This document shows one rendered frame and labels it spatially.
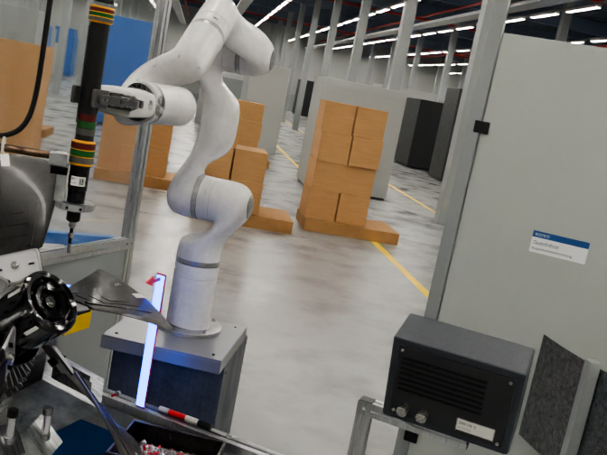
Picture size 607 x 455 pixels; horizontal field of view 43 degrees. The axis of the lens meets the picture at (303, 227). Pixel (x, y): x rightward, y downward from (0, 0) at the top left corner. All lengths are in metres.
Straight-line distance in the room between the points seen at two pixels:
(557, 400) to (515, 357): 1.40
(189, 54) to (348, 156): 7.87
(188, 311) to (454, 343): 0.83
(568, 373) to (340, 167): 6.95
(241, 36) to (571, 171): 1.45
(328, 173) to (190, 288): 7.52
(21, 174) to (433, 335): 0.87
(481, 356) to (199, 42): 0.90
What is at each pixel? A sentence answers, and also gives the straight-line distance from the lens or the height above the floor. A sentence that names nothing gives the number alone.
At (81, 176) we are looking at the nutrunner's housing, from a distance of 1.47.
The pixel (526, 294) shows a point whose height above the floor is 1.08.
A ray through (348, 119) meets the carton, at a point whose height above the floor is 1.41.
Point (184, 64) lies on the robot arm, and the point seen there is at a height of 1.67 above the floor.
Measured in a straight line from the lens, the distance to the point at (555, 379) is 2.96.
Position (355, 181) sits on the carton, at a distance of 9.64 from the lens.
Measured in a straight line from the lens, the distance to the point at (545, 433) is 3.01.
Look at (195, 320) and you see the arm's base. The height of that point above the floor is 1.01.
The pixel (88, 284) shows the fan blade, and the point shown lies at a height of 1.18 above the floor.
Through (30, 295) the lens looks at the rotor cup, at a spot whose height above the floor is 1.24.
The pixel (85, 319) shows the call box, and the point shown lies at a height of 1.01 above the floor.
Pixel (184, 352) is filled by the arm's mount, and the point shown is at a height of 0.97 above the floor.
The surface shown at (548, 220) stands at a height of 1.37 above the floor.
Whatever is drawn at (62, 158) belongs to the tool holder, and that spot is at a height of 1.46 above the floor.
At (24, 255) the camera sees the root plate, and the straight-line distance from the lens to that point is 1.51.
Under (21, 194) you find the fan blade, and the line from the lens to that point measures 1.58.
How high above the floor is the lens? 1.66
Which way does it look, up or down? 10 degrees down
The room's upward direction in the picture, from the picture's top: 11 degrees clockwise
